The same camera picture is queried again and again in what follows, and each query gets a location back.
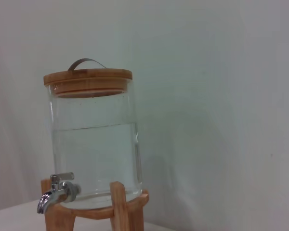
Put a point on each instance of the chrome faucet tap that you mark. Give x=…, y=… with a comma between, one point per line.
x=59, y=188

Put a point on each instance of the clear glass water dispenser jar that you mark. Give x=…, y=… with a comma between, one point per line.
x=94, y=149

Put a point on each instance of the wooden dispenser stand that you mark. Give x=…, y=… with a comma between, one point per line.
x=119, y=207

